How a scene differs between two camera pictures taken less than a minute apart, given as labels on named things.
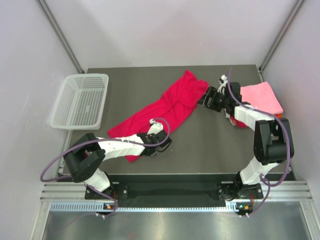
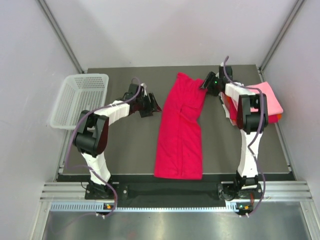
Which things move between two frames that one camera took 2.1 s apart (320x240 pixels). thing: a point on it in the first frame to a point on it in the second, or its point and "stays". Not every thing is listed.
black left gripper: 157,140 to 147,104
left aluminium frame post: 61,35 stays
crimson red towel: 179,101 to 179,147
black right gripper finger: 206,102 to 210,75
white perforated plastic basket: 80,103 stays
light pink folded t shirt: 261,96 stays
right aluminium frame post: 298,7 stays
